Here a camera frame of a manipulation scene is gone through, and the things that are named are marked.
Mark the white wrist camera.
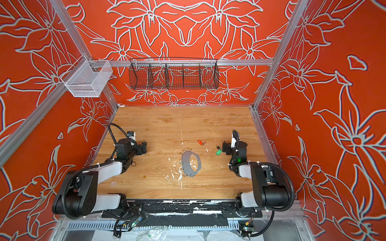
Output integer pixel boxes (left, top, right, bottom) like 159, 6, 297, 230
127, 131, 136, 140
231, 130, 240, 148

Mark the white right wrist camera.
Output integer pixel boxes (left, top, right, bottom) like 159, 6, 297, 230
231, 130, 240, 148

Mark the black wire wall basket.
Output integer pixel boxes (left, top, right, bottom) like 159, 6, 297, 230
128, 58, 220, 90

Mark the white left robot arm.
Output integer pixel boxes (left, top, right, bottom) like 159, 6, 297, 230
52, 138, 147, 221

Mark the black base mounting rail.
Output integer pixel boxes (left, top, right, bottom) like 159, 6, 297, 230
102, 199, 262, 229

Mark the green key tag with key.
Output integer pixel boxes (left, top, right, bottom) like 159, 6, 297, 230
216, 146, 222, 156

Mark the red key tag with key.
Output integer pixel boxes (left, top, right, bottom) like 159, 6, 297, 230
197, 140, 206, 146

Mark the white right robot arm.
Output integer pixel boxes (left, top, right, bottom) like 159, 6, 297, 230
221, 141, 295, 212

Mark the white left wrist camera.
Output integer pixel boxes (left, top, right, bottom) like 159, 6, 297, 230
127, 131, 136, 140

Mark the white wire wall basket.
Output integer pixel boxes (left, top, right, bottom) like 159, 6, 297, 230
60, 55, 113, 97

